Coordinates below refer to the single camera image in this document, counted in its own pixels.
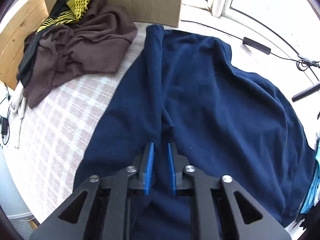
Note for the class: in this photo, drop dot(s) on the brown garment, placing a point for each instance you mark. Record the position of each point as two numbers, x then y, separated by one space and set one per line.
95 42

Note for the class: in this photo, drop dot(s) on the light wooden board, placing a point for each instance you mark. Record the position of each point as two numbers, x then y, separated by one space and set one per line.
140 0

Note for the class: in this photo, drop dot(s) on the black yellow patterned garment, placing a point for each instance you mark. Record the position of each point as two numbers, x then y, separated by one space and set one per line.
75 2

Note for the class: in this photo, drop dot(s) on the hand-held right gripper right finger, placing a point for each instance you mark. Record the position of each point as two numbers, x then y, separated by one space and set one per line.
172 170

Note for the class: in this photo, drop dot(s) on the beige knit garment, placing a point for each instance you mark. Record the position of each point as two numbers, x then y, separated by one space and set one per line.
17 105

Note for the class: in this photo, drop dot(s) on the light blue folded garment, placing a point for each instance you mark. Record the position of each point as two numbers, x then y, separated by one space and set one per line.
313 180

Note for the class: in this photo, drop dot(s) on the navy blue t-shirt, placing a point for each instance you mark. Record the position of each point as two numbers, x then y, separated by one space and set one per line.
212 92

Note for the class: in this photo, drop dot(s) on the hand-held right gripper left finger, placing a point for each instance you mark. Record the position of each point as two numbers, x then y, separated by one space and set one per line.
149 170

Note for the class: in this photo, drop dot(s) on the black power adapter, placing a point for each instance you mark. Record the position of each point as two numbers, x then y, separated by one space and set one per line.
4 126

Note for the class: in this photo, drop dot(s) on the pine plank panel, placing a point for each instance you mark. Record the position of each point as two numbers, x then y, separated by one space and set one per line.
20 30

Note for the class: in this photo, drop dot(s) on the pink plaid blanket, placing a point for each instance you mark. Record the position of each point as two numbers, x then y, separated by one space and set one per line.
62 130

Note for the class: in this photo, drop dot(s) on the black mini tripod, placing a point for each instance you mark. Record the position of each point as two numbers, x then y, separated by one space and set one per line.
305 92

